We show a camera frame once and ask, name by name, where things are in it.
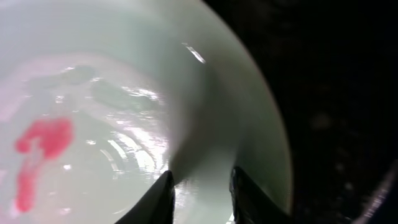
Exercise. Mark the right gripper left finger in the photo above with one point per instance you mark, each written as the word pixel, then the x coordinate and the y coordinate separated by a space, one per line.
pixel 156 206

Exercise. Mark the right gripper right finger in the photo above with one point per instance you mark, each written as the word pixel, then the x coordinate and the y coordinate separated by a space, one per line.
pixel 250 204

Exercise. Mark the light green plate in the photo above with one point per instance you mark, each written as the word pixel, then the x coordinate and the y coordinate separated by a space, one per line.
pixel 100 98

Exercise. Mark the round black tray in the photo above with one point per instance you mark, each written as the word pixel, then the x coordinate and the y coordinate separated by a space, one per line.
pixel 332 66

